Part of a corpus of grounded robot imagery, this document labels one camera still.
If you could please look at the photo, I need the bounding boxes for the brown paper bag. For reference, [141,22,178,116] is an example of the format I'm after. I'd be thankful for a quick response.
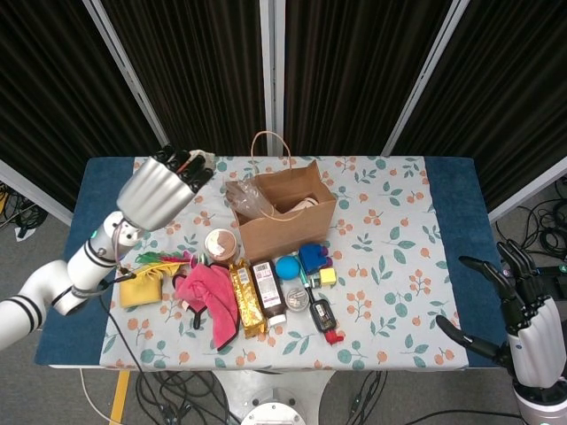
[225,130,338,263]

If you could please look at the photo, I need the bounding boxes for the yellow sponge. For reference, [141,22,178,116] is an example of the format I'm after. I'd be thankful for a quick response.
[119,269,161,310]

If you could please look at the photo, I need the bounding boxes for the clear tub of paper clips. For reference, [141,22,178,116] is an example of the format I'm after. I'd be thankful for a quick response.
[285,286,311,312]

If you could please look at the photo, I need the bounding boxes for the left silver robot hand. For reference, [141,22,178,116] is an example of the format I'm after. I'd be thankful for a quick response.
[117,144,217,232]

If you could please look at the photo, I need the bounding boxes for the brown bottle with white cap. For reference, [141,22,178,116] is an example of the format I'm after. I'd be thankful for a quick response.
[251,260,288,328]

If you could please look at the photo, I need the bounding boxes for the pink cloth with black trim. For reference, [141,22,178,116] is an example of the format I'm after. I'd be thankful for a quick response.
[173,264,241,352]

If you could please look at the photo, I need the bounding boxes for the clear plastic cup stack sleeve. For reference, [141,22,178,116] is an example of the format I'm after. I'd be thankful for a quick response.
[225,179,272,219]

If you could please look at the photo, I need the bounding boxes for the colourful feather toy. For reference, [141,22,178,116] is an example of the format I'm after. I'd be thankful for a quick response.
[132,250,198,278]

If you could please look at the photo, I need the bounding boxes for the blue ball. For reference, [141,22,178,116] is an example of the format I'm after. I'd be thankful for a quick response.
[275,256,300,282]

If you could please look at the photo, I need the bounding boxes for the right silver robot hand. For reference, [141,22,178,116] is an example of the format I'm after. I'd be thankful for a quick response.
[435,238,567,389]

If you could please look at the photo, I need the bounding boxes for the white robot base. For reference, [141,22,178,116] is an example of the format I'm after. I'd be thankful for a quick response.
[212,369,338,425]

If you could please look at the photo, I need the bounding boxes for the clear jar with amber contents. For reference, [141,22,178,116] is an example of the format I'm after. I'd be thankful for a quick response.
[204,228,242,266]

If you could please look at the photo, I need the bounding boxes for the floral tablecloth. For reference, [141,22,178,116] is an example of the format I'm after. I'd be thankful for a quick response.
[100,155,470,372]

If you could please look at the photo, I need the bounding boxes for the blue plastic building block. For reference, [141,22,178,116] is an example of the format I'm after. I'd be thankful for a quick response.
[298,243,327,274]

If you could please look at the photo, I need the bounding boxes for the black pleated screen panel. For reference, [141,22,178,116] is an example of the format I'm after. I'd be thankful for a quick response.
[0,0,175,227]
[269,0,470,157]
[83,0,278,157]
[383,0,567,222]

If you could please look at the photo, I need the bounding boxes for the blue table cover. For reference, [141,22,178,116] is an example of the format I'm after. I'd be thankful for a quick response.
[35,155,495,368]

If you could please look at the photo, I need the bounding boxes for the black floor cable bundle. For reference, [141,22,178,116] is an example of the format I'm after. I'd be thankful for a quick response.
[0,183,49,243]
[132,370,234,425]
[495,189,567,263]

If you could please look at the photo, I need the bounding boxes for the black bottle with red cap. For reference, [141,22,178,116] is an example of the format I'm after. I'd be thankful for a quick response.
[307,297,346,344]

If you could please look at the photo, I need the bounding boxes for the gold foil package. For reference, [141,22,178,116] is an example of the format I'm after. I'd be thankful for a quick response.
[229,259,268,340]

